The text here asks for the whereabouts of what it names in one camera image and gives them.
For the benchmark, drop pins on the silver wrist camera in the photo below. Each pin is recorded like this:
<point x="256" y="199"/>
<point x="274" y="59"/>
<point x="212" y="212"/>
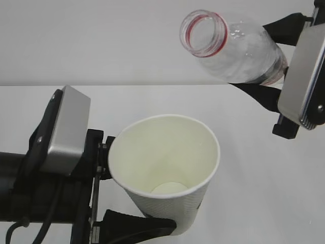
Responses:
<point x="68" y="137"/>
<point x="302" y="75"/>

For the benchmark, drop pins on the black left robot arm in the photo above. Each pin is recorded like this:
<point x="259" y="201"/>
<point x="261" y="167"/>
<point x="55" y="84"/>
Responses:
<point x="12" y="208"/>

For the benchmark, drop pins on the white paper cup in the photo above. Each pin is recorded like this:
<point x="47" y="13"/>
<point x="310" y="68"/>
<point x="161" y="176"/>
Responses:
<point x="165" y="164"/>

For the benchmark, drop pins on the Nongfu Spring water bottle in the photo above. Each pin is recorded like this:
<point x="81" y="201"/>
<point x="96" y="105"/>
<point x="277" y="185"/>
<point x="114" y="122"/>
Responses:
<point x="232" y="48"/>

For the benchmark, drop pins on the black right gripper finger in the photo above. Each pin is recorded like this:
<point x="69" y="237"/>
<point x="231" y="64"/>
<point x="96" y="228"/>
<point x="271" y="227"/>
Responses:
<point x="288" y="29"/>

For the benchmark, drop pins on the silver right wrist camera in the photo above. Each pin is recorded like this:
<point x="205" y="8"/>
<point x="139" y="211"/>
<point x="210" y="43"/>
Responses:
<point x="302" y="75"/>

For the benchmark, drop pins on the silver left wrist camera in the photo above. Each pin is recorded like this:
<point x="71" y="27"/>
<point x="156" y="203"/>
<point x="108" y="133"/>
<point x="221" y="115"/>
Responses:
<point x="68" y="137"/>

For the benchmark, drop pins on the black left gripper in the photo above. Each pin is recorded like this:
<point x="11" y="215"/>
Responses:
<point x="54" y="198"/>

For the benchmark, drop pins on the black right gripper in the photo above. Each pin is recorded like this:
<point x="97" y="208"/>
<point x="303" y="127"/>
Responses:
<point x="268" y="96"/>

